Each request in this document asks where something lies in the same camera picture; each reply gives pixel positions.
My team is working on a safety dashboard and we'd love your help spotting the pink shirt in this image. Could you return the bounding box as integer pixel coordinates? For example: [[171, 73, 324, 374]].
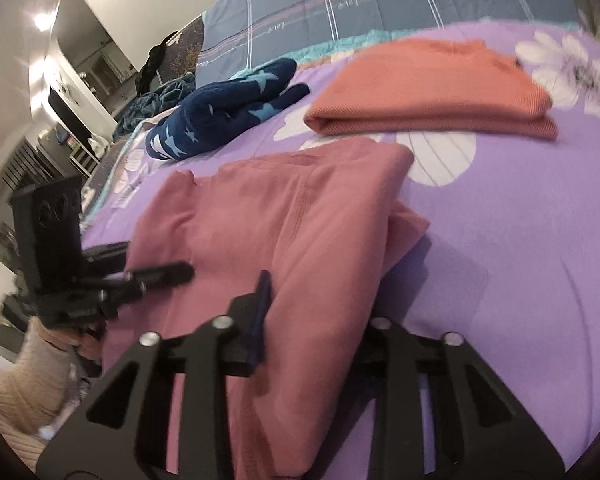
[[104, 136, 428, 479]]

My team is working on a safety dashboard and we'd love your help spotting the beige sweater left forearm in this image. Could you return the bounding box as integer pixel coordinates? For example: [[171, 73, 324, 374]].
[[0, 318, 74, 470]]

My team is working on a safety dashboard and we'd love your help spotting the left hand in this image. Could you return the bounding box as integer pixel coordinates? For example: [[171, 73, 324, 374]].
[[35, 320, 102, 362]]

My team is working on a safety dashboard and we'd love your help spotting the navy star fleece garment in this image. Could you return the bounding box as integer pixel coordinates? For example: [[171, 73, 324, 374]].
[[145, 58, 310, 162]]

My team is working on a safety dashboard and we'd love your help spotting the teal knit blanket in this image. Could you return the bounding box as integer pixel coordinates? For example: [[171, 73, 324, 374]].
[[114, 72, 196, 140]]

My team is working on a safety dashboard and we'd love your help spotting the purple floral bedsheet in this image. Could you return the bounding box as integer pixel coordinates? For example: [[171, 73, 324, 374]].
[[82, 19, 600, 480]]

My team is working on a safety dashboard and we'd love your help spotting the dark floral pillow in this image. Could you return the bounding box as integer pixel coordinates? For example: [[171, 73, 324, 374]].
[[158, 15, 204, 84]]

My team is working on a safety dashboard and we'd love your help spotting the blue plaid pillow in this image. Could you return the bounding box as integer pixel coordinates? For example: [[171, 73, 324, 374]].
[[196, 0, 582, 84]]

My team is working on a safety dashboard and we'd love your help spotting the orange folded shirt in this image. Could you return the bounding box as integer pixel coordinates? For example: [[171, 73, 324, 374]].
[[304, 38, 558, 141]]

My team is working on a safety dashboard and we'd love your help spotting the black strap on pillow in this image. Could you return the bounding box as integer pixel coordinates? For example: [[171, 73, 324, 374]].
[[135, 29, 182, 97]]

